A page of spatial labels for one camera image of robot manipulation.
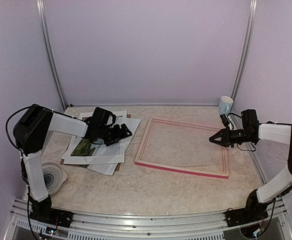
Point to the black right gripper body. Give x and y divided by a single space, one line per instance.
239 138

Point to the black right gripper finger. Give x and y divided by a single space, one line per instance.
218 137
219 142

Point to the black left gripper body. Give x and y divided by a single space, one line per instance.
109 136

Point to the pink wooden picture frame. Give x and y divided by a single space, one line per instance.
182 147

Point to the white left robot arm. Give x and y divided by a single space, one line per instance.
31 131

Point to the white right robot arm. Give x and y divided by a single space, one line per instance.
276 149

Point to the white photo mat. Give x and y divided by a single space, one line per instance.
120 116

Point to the green landscape photo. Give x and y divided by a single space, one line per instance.
85 148

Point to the white paper sheets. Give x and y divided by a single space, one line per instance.
105 159

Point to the light blue mug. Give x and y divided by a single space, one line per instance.
225 105

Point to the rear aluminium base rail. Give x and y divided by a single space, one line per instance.
142 105

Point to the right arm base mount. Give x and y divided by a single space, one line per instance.
252 212

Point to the front aluminium rail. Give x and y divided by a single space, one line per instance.
97 226

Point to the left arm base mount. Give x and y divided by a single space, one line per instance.
42 211

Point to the right aluminium corner post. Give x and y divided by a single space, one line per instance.
245 48

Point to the aluminium corner post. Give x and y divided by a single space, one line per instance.
245 48
40 5

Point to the left aluminium corner post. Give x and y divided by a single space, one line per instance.
40 5

